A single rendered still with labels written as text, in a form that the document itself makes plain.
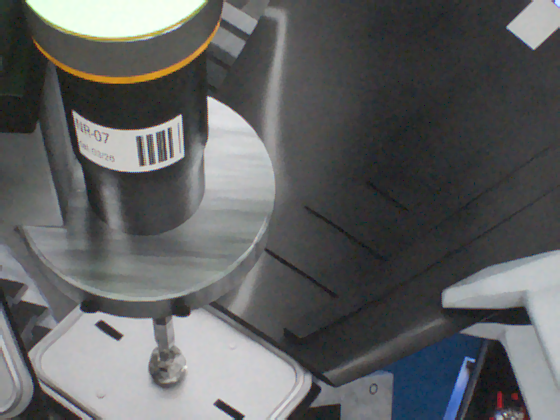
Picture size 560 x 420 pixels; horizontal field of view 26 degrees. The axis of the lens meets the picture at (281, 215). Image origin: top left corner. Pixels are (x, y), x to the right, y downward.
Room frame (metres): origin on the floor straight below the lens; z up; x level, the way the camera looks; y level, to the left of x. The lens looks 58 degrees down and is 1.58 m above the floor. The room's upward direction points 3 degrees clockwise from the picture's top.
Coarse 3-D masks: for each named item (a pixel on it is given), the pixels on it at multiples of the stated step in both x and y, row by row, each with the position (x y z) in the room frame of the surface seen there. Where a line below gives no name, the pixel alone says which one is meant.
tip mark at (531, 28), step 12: (540, 0) 0.38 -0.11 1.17; (528, 12) 0.37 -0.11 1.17; (540, 12) 0.37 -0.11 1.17; (552, 12) 0.37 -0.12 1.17; (516, 24) 0.36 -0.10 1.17; (528, 24) 0.36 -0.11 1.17; (540, 24) 0.36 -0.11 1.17; (552, 24) 0.37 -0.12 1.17; (528, 36) 0.36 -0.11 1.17; (540, 36) 0.36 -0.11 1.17
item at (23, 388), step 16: (0, 304) 0.16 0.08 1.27; (0, 320) 0.16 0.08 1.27; (0, 336) 0.15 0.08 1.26; (0, 352) 0.15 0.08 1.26; (16, 352) 0.15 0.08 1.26; (0, 368) 0.15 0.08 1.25; (16, 368) 0.15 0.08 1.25; (0, 384) 0.14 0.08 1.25; (16, 384) 0.14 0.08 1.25; (32, 384) 0.14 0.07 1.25; (0, 400) 0.14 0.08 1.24; (16, 400) 0.14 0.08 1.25; (0, 416) 0.14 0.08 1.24
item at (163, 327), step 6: (156, 318) 0.17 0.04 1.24; (162, 318) 0.17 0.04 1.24; (168, 318) 0.17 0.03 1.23; (156, 324) 0.17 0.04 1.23; (162, 324) 0.17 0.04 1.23; (168, 324) 0.17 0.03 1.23; (156, 330) 0.17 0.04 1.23; (162, 330) 0.17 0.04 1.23; (168, 330) 0.17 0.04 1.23; (156, 336) 0.17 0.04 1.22; (162, 336) 0.17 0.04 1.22; (168, 336) 0.17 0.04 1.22; (174, 336) 0.18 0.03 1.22; (156, 342) 0.18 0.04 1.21; (162, 342) 0.17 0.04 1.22; (168, 342) 0.17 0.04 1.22; (174, 342) 0.18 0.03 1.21; (162, 348) 0.17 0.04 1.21; (168, 348) 0.17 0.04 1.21
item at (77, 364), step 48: (48, 336) 0.19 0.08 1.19; (96, 336) 0.19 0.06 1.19; (144, 336) 0.19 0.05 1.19; (192, 336) 0.19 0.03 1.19; (240, 336) 0.19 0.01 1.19; (48, 384) 0.17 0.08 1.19; (96, 384) 0.17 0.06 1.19; (144, 384) 0.17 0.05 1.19; (192, 384) 0.17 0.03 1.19; (240, 384) 0.17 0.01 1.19; (288, 384) 0.17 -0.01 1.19
